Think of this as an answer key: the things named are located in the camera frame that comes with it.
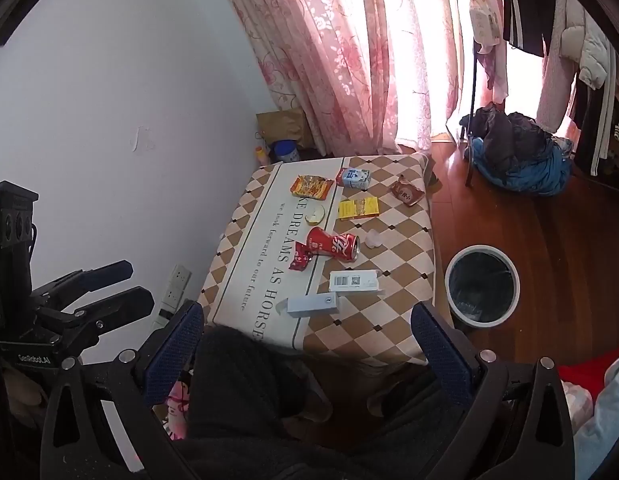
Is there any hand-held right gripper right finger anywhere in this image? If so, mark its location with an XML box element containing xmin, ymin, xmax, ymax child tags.
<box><xmin>411</xmin><ymin>301</ymin><xmax>575</xmax><ymax>480</ymax></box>

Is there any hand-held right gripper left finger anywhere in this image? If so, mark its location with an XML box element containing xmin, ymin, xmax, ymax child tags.
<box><xmin>40</xmin><ymin>302</ymin><xmax>205</xmax><ymax>480</ymax></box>

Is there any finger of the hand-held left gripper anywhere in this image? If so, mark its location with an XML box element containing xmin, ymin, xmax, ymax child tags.
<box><xmin>64</xmin><ymin>286</ymin><xmax>155</xmax><ymax>335</ymax></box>
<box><xmin>32</xmin><ymin>260</ymin><xmax>134</xmax><ymax>307</ymax></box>

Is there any white round trash bin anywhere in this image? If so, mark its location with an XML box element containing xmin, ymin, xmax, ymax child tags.
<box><xmin>443</xmin><ymin>245</ymin><xmax>520</xmax><ymax>328</ymax></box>

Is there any crushed red soda can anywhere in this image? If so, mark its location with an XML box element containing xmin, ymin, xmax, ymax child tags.
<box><xmin>306</xmin><ymin>226</ymin><xmax>360</xmax><ymax>262</ymax></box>

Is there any yellow packet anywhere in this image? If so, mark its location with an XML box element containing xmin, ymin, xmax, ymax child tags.
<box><xmin>337</xmin><ymin>197</ymin><xmax>380</xmax><ymax>221</ymax></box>

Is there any orange snack wrapper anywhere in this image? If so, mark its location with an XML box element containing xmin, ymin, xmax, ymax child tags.
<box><xmin>290</xmin><ymin>174</ymin><xmax>334</xmax><ymax>200</ymax></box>

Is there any white power strip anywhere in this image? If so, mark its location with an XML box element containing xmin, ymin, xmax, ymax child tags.
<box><xmin>160</xmin><ymin>264</ymin><xmax>193</xmax><ymax>321</ymax></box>

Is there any pink slipper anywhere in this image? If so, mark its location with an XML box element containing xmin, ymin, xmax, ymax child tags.
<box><xmin>166</xmin><ymin>380</ymin><xmax>191</xmax><ymax>441</ymax></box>

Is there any person's dark trouser leg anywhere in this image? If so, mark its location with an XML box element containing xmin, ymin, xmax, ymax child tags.
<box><xmin>182</xmin><ymin>325</ymin><xmax>470</xmax><ymax>480</ymax></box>

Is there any white barcode box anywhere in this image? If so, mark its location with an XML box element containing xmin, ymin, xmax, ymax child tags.
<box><xmin>328</xmin><ymin>269</ymin><xmax>385</xmax><ymax>293</ymax></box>

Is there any checkered tablecloth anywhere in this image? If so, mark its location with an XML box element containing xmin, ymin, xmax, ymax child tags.
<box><xmin>197</xmin><ymin>154</ymin><xmax>437</xmax><ymax>367</ymax></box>

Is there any light blue box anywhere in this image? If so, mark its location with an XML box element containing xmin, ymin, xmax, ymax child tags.
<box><xmin>287</xmin><ymin>294</ymin><xmax>340</xmax><ymax>317</ymax></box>

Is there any red cloth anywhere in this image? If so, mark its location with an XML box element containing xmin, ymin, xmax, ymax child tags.
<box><xmin>557</xmin><ymin>345</ymin><xmax>619</xmax><ymax>386</ymax></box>

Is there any patterned bedding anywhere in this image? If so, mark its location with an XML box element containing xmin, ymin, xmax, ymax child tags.
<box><xmin>562</xmin><ymin>380</ymin><xmax>595</xmax><ymax>431</ymax></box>

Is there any small red wrapper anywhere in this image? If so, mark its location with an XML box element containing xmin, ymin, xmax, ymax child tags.
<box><xmin>288</xmin><ymin>241</ymin><xmax>313</xmax><ymax>272</ymax></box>

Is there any brown snack wrapper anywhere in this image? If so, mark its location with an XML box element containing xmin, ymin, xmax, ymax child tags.
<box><xmin>391</xmin><ymin>174</ymin><xmax>424</xmax><ymax>207</ymax></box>

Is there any light blue pillow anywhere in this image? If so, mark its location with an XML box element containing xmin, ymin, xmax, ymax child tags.
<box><xmin>572</xmin><ymin>352</ymin><xmax>619</xmax><ymax>480</ymax></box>

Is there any blue white milk carton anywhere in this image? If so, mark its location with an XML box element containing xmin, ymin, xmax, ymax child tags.
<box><xmin>336</xmin><ymin>166</ymin><xmax>371</xmax><ymax>191</ymax></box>

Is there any blue jar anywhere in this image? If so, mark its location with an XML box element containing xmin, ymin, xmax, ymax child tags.
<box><xmin>272</xmin><ymin>140</ymin><xmax>300</xmax><ymax>163</ymax></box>

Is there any dark grey jacket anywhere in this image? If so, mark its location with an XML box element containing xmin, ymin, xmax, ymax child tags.
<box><xmin>459</xmin><ymin>105</ymin><xmax>557</xmax><ymax>176</ymax></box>

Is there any brown paper bag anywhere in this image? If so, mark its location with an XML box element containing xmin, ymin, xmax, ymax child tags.
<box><xmin>256</xmin><ymin>108</ymin><xmax>310</xmax><ymax>151</ymax></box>

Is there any black white-striped garment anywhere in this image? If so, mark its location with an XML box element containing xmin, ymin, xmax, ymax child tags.
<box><xmin>572</xmin><ymin>50</ymin><xmax>619</xmax><ymax>181</ymax></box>

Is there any black coat rack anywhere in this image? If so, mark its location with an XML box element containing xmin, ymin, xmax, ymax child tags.
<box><xmin>462</xmin><ymin>0</ymin><xmax>485</xmax><ymax>188</ymax></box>

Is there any hanging pink garment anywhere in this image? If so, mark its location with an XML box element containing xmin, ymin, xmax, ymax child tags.
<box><xmin>534</xmin><ymin>0</ymin><xmax>580</xmax><ymax>131</ymax></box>

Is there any pink floral curtain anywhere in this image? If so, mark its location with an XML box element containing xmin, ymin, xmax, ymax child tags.
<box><xmin>210</xmin><ymin>0</ymin><xmax>470</xmax><ymax>156</ymax></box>

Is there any hanging white puffer jacket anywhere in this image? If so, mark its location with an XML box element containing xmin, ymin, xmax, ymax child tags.
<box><xmin>559</xmin><ymin>0</ymin><xmax>610</xmax><ymax>91</ymax></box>

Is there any hanging printed bag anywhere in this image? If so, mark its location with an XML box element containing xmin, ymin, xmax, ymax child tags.
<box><xmin>469</xmin><ymin>0</ymin><xmax>503</xmax><ymax>43</ymax></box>

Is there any hanging black garment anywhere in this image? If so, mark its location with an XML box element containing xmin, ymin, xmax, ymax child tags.
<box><xmin>502</xmin><ymin>0</ymin><xmax>557</xmax><ymax>58</ymax></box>

